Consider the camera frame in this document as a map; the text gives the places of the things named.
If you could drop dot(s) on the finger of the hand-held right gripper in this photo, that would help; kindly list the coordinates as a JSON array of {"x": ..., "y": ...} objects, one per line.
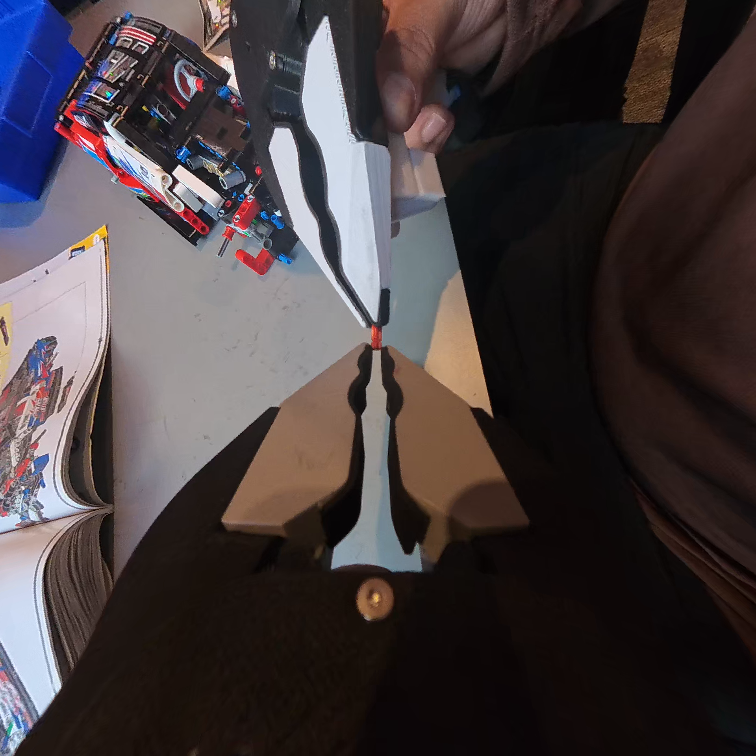
[
  {"x": 360, "y": 224},
  {"x": 289, "y": 177}
]

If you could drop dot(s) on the blue plastic bin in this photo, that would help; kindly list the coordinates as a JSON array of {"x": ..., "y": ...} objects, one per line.
[{"x": 29, "y": 88}]

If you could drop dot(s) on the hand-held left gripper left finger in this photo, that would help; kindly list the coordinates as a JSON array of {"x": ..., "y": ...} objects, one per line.
[{"x": 295, "y": 466}]

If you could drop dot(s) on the partly built toy car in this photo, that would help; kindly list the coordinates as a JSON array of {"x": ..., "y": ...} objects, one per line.
[{"x": 177, "y": 118}]

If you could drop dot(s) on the person's right hand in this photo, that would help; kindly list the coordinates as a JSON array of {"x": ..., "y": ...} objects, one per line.
[{"x": 425, "y": 47}]

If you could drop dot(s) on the red pin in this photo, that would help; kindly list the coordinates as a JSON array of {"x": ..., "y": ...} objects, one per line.
[{"x": 376, "y": 336}]

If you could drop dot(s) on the person's right forearm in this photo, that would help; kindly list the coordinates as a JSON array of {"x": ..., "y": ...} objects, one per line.
[{"x": 561, "y": 35}]

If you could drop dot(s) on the instruction booklet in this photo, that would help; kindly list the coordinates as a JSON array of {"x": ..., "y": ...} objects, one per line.
[{"x": 47, "y": 384}]

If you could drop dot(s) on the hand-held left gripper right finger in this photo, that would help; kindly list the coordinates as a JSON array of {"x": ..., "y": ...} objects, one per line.
[{"x": 455, "y": 460}]

